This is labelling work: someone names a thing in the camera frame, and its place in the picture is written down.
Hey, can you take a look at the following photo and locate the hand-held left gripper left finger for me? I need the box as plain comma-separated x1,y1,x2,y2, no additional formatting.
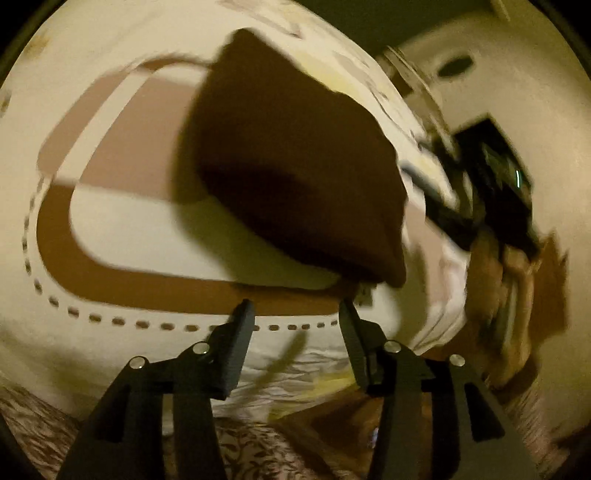
55,299,255,480

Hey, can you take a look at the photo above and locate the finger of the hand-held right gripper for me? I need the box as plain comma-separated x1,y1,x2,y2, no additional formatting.
401,159,472,246

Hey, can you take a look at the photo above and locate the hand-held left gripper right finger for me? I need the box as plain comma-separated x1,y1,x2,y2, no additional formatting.
338,299,542,480

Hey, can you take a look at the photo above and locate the dark brown small garment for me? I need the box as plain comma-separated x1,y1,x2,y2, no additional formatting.
182,28,409,288

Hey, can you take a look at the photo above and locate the person's right hand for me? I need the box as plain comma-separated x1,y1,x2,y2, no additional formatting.
464,231,571,384

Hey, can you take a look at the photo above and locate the floral patterned blanket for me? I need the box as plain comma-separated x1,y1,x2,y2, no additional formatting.
0,383,375,480

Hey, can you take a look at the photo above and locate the white bed sheet square print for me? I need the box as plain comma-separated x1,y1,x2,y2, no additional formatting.
0,0,472,416

